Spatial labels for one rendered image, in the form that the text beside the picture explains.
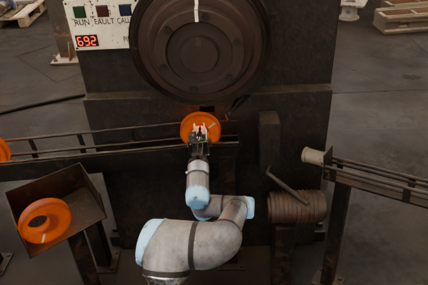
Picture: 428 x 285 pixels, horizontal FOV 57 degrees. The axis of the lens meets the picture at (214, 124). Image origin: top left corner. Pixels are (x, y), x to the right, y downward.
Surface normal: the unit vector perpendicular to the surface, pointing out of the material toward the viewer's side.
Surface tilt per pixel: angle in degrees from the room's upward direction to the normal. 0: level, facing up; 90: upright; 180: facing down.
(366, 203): 0
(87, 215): 5
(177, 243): 39
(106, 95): 0
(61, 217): 90
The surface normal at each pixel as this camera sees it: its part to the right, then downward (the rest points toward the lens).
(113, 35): -0.01, 0.55
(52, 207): 0.57, 0.43
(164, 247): -0.15, -0.20
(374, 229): -0.05, -0.84
